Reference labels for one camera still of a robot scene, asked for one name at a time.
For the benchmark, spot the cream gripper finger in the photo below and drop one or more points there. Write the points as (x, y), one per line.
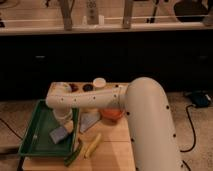
(69, 126)

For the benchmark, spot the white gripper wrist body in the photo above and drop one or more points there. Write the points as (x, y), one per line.
(62, 116)

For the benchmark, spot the blue sponge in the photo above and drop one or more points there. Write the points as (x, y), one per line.
(58, 134)

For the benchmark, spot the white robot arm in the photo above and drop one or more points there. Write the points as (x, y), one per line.
(151, 126)

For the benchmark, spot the green plastic tray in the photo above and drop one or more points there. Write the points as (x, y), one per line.
(37, 141)

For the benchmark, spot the grey triangular cloth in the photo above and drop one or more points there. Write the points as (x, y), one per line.
(87, 120)

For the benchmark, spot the brown round dish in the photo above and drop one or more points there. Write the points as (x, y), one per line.
(74, 87)

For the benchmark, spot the yellow corn toy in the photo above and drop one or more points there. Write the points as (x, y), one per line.
(93, 145)

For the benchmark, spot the dark round dish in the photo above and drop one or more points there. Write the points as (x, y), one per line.
(87, 87)

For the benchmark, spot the orange bowl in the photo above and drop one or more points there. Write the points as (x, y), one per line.
(111, 114)

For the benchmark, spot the white cup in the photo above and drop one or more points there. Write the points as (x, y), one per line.
(99, 83)

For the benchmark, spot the white remote-like device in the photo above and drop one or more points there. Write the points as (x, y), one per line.
(92, 12)

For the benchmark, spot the dark blue floor device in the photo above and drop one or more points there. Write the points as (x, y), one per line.
(199, 99)

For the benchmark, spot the white bar rail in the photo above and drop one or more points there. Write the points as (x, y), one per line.
(137, 27)

